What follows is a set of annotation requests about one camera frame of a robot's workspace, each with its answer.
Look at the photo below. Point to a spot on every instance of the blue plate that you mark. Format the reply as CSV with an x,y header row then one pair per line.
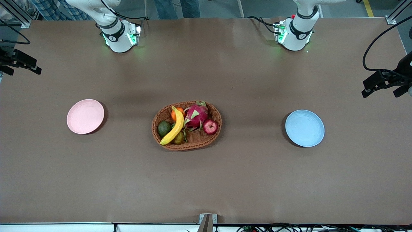
x,y
304,128

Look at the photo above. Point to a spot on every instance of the orange mandarin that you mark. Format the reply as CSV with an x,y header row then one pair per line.
x,y
173,115

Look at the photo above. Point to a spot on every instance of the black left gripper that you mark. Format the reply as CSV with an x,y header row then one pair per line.
x,y
406,68

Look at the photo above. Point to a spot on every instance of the person in plaid shirt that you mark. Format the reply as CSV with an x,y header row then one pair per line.
x,y
58,8

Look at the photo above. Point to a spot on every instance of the person in blue jeans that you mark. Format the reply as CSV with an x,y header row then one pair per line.
x,y
177,8

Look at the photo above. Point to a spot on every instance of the aluminium frame post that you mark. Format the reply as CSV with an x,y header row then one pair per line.
x,y
17,14
397,14

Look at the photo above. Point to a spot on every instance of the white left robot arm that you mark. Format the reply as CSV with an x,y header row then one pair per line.
x,y
297,35

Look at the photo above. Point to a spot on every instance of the yellow banana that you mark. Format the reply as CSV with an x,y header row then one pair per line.
x,y
177,127

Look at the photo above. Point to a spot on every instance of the brown wicker basket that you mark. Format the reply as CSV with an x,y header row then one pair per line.
x,y
199,140

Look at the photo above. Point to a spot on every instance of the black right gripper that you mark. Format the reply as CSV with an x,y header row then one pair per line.
x,y
4,58

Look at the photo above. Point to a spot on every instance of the pink dragon fruit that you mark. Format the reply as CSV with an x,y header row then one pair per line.
x,y
196,116

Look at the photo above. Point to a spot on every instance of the red apple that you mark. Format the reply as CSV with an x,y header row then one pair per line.
x,y
210,127

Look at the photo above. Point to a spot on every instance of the green avocado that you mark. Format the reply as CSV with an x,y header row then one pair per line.
x,y
164,129

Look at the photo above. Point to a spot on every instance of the yellow-green pear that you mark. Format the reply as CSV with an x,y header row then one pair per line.
x,y
179,138

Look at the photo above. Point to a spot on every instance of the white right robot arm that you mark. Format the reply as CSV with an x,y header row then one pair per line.
x,y
117,38

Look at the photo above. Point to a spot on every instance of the metal table edge bracket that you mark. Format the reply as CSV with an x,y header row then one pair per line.
x,y
207,222

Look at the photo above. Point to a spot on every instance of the pink plate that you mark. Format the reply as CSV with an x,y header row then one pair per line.
x,y
85,116

